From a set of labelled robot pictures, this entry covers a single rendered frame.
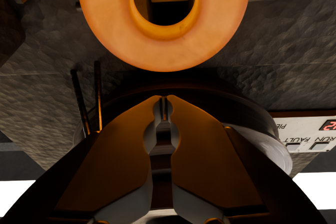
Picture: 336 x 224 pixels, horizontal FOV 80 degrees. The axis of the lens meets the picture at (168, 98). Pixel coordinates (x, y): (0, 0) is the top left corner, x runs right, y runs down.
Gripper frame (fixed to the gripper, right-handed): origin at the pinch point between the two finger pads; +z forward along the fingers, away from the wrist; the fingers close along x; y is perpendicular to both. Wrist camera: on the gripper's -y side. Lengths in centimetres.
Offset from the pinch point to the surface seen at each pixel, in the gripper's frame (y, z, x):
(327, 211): 604, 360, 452
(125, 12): -4.3, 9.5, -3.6
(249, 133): 13.4, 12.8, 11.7
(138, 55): 0.3, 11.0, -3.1
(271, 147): 17.7, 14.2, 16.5
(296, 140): 33, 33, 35
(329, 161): 556, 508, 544
